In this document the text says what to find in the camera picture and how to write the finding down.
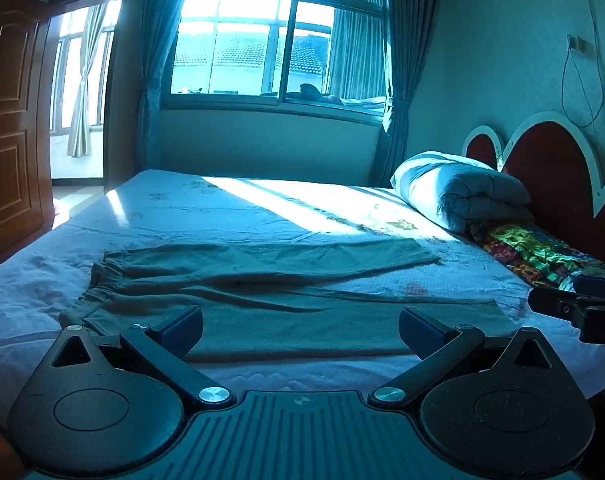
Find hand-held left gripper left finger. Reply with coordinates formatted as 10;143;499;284
50;305;237;407

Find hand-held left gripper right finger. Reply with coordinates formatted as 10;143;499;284
367;305;565;408

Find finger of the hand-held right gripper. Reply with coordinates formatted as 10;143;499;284
527;287;583;320

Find grey-green pants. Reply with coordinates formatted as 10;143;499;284
60;237;520;363

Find colourful patterned pillow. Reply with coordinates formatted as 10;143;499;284
469;222;605;293

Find bed with floral sheet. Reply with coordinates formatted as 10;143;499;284
0;167;605;426

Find red and white headboard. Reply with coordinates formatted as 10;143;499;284
462;111;605;271

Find folded white quilt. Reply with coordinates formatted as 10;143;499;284
389;150;533;233

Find tied white curtain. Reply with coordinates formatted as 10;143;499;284
66;2;108;158

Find dark object on windowsill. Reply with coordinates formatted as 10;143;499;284
300;82;343;106

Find blue curtain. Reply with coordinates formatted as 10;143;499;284
135;0;198;171
379;0;443;188

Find brown wooden door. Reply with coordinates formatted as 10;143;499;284
0;0;56;261

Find sheer white curtain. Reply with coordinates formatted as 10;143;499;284
325;0;385;103

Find window beyond doorway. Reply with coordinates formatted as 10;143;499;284
50;0;123;133

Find large framed window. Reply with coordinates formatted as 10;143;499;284
160;0;390;126

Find hanging wall cable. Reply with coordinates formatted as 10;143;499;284
561;0;605;128

